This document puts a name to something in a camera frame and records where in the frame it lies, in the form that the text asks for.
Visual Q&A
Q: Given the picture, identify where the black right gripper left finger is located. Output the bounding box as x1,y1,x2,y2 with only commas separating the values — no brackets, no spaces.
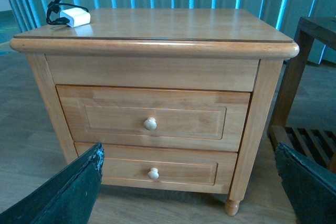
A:
1,143,104,223

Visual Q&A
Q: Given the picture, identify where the wooden drawer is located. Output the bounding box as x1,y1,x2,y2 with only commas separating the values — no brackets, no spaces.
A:
74,142,238,195
57,85,250,152

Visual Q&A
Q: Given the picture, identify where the light wooden nightstand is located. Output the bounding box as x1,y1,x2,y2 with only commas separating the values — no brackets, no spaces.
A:
10,8,299,216

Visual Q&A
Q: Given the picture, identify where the round drawer knob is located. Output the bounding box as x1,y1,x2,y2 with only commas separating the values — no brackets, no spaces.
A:
143,117,157,131
148,168,159,180

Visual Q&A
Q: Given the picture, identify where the dark wooden side table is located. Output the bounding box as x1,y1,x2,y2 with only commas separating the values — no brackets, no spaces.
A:
267,17,335,173

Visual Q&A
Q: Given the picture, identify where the white charger block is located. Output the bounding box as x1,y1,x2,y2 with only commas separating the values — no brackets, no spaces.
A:
60,7,91,27

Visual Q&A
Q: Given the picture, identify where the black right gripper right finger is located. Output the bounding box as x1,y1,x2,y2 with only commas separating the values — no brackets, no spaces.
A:
275,143,335,223

